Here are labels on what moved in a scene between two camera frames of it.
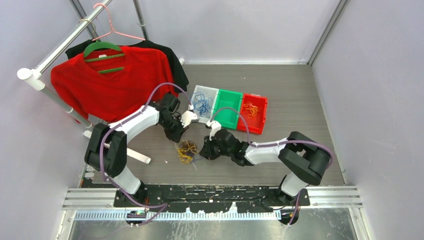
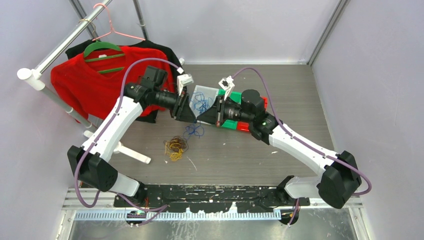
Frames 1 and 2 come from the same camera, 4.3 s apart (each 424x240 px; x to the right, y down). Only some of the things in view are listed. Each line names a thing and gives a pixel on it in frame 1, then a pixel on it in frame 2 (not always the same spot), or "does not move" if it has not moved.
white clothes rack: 31,75 does not move
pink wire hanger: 112,31 does not move
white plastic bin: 204,99 does not move
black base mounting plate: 255,198 does not move
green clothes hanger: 98,44 does not move
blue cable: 203,105 does not move
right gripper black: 207,150 -> 215,114
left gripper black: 176,135 -> 182,111
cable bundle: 186,150 -> 174,147
